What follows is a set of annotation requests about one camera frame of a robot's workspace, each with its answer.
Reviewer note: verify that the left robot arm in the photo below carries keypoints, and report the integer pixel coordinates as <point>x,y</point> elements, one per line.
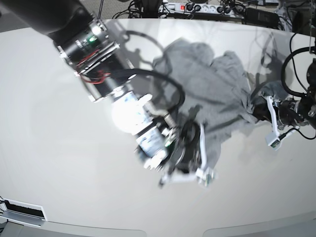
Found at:
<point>307,105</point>

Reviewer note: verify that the white power strip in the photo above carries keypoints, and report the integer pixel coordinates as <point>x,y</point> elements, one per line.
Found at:
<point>203,8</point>

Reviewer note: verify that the white slotted table bracket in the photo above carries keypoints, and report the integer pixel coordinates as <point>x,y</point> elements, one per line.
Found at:
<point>22,213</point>

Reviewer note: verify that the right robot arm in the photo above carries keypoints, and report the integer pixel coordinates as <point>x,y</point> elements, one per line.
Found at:
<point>89,47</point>

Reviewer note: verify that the grey t-shirt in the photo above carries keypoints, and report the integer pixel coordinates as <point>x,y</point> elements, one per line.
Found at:
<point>217,91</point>

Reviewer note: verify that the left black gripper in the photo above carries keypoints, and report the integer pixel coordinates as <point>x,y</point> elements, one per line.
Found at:
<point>286,110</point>

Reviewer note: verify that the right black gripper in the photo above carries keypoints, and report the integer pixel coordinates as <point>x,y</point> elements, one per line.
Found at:
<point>189,159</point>

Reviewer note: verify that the black power adapter brick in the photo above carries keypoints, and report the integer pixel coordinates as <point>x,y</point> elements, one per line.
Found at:
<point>261,18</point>

